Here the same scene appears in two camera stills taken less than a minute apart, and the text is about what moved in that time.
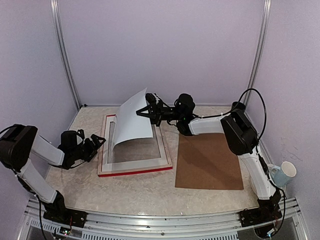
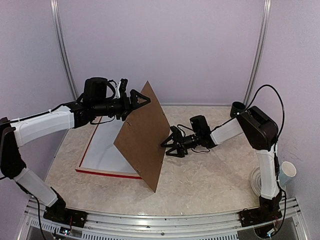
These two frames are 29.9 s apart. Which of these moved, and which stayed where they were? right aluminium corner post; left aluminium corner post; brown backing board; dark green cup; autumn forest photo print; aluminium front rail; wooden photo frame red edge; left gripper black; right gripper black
Moved: right gripper black; brown backing board; autumn forest photo print; wooden photo frame red edge; left gripper black
Stayed: aluminium front rail; dark green cup; left aluminium corner post; right aluminium corner post
